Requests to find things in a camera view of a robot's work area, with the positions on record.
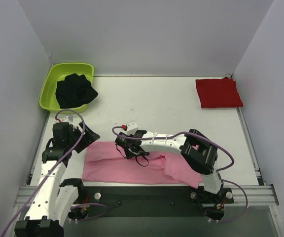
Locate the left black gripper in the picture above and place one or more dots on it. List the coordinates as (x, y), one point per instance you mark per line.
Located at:
(82, 138)

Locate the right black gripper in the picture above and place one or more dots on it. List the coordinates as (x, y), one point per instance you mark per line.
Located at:
(126, 144)

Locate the pink t shirt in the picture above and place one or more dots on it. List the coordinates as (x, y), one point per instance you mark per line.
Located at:
(104, 163)

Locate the green plastic basin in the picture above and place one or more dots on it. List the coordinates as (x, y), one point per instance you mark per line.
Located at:
(58, 73)

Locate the red t shirt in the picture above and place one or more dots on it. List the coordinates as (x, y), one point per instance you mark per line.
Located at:
(218, 93)

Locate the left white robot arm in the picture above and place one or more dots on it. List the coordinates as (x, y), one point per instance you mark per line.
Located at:
(53, 197)

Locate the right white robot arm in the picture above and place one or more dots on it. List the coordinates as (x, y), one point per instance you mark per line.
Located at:
(193, 146)

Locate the black t shirt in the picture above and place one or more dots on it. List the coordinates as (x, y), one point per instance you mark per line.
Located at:
(74, 91)

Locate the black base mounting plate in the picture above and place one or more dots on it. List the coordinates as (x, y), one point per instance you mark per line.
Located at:
(150, 201)

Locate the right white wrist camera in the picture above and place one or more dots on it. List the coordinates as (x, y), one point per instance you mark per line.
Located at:
(130, 127)

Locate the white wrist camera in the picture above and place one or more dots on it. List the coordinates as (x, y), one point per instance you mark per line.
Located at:
(130, 127)
(68, 118)

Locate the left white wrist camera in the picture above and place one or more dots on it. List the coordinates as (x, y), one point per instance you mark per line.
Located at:
(68, 118)

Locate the aluminium extrusion rail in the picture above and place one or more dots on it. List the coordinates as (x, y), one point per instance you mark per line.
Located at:
(258, 195)

